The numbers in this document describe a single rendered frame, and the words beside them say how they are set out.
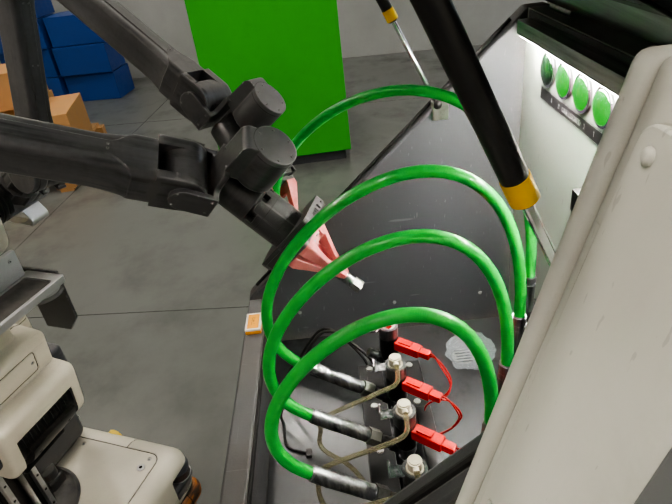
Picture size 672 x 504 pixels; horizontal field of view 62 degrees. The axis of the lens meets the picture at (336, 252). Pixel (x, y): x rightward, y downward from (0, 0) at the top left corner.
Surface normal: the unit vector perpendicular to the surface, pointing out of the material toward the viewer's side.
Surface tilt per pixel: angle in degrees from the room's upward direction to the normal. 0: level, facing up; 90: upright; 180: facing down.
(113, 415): 0
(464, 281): 90
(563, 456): 76
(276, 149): 45
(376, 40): 90
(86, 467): 0
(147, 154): 39
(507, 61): 90
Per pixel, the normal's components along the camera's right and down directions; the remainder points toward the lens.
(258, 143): 0.56, -0.48
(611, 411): -0.99, -0.09
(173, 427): -0.11, -0.84
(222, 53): 0.08, 0.52
